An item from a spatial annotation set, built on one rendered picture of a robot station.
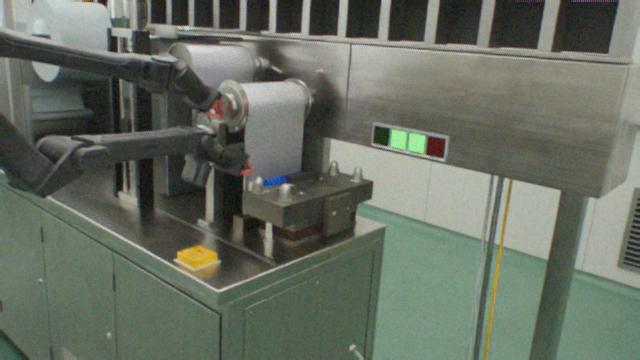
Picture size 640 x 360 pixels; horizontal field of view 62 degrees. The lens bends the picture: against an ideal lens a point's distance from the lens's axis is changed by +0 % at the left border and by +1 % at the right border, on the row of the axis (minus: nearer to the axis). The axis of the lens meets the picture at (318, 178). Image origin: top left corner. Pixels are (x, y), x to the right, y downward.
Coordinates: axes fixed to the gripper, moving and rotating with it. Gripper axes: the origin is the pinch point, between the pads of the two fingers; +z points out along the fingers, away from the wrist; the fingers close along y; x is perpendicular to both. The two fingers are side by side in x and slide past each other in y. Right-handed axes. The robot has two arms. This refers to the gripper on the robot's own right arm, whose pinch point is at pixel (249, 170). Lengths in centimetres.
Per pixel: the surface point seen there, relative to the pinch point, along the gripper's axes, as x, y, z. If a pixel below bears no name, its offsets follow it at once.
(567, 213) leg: 20, 74, 42
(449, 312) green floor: -20, -3, 188
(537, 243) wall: 45, 5, 275
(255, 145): 7.1, 0.3, -2.0
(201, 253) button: -25.1, 11.3, -15.0
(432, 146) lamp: 24, 41, 21
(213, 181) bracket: -6.8, -8.0, -3.9
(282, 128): 15.7, 0.2, 5.5
